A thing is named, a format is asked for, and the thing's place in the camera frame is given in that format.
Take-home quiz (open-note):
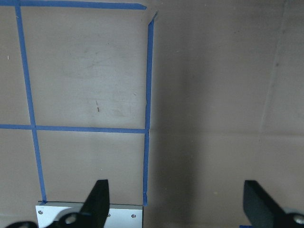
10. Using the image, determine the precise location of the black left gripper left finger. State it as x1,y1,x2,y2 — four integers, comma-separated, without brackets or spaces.
48,180,110,228

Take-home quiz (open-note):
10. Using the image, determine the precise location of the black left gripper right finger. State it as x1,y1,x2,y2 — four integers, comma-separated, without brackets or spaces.
243,180,304,228

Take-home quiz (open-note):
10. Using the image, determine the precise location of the brown paper table cover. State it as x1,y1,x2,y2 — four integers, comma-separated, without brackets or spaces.
0,0,304,228

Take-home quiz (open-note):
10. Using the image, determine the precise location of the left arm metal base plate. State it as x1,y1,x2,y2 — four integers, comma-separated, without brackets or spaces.
36,202,143,228

